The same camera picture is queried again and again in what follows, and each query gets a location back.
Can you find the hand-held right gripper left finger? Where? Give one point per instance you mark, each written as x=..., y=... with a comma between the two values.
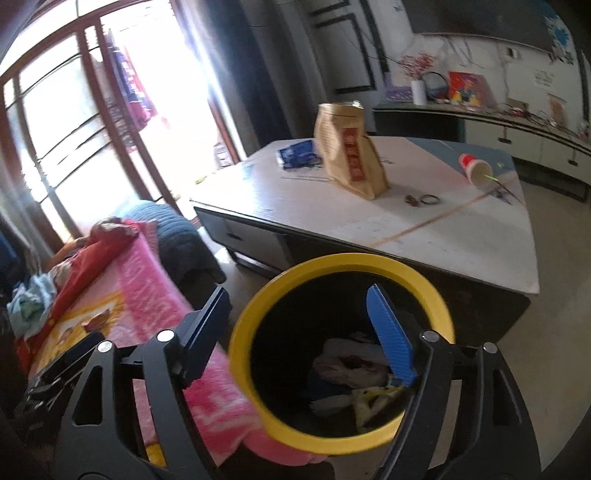
x=207, y=332

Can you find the blue tissue packet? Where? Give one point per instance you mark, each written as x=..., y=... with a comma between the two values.
x=298, y=153

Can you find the dark blue quilt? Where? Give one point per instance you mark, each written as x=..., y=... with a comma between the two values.
x=175, y=235

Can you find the thin green stick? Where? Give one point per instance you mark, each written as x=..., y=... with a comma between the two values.
x=505, y=188

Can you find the white crumpled tissue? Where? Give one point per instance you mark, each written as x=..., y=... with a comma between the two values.
x=330, y=406

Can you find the red printed blanket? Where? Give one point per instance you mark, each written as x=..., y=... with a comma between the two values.
x=87, y=263

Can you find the brown paper bag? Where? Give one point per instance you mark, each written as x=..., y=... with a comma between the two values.
x=351, y=152

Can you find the hanging clothes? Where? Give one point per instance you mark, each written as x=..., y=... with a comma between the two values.
x=134, y=78

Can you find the brown framed glass door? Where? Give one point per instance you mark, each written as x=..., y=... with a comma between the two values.
x=92, y=115

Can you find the pink printed blanket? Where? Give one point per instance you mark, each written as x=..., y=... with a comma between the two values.
x=152, y=286

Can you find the white top coffee table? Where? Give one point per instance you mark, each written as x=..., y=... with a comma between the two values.
x=369, y=221

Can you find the small dark brown object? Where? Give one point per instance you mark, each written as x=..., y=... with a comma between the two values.
x=411, y=200

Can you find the white vase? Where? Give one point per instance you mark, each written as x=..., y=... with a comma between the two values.
x=418, y=92

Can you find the yellow rimmed black bin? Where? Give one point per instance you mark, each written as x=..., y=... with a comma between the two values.
x=351, y=263

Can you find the small wooden desk calendar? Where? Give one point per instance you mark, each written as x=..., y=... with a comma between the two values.
x=557, y=110

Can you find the dark curtain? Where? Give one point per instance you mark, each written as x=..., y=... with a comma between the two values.
x=272, y=69

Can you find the black and white cabinet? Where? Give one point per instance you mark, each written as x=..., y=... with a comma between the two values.
x=508, y=134

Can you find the yellow printed wrapper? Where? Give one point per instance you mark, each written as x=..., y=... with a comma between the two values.
x=369, y=401

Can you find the small dark purple item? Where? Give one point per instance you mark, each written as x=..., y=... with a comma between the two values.
x=497, y=192

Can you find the colourful picture board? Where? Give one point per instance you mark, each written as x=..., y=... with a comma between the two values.
x=468, y=90

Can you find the light blue cloth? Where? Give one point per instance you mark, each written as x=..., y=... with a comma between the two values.
x=32, y=300

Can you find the purple patterned card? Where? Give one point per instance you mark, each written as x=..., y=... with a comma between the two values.
x=399, y=94

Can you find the round table mirror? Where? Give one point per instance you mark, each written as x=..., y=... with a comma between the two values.
x=436, y=87

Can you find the small bucket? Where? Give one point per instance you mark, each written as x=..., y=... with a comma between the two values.
x=222, y=154

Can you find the black wall television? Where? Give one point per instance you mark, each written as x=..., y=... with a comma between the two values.
x=485, y=18

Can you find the white wall socket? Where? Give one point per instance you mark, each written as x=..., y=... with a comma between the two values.
x=512, y=52

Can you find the red paper cup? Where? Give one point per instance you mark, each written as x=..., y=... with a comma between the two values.
x=475, y=167

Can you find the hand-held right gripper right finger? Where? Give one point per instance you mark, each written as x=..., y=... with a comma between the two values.
x=390, y=332

